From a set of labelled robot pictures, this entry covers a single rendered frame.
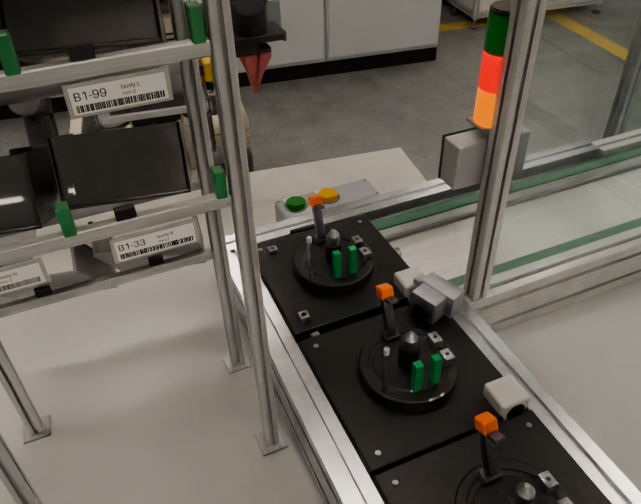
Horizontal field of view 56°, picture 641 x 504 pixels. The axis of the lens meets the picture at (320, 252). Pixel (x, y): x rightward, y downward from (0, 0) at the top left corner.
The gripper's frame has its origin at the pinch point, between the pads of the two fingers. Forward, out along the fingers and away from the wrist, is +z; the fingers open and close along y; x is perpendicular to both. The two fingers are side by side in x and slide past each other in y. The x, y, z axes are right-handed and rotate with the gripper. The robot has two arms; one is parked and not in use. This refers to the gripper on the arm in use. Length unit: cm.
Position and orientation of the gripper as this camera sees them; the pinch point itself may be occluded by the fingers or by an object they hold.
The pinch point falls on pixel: (255, 85)
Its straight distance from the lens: 106.8
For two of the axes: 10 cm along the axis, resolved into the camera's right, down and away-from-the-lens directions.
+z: 0.2, 7.9, 6.2
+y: 9.2, -2.5, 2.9
